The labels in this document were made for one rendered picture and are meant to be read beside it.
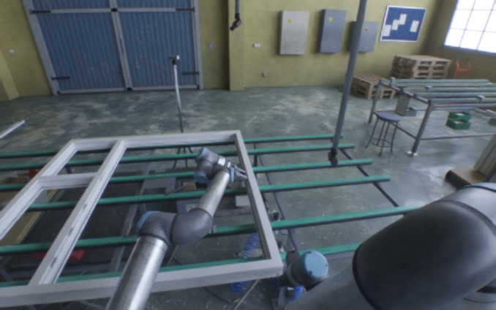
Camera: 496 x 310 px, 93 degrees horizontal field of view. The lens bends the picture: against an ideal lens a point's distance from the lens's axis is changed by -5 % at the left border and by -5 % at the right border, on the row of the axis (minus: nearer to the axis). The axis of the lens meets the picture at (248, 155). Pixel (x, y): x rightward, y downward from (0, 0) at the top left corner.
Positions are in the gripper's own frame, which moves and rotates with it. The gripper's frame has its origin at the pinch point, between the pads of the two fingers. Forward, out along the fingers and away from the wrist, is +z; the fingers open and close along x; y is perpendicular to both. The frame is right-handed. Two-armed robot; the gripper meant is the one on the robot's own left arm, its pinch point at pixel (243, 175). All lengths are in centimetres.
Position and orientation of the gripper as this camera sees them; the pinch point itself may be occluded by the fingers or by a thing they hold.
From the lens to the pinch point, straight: 170.4
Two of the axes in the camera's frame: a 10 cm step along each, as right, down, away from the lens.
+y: 5.8, -7.5, -3.2
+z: 8.0, 4.4, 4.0
